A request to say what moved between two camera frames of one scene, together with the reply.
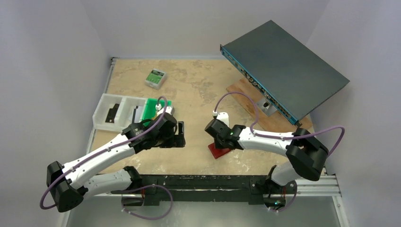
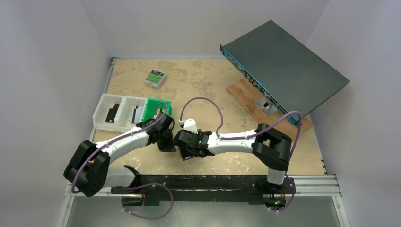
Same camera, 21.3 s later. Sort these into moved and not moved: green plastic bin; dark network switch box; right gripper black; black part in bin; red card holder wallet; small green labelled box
Moved: red card holder wallet; right gripper black
Not moved: black part in bin; dark network switch box; small green labelled box; green plastic bin
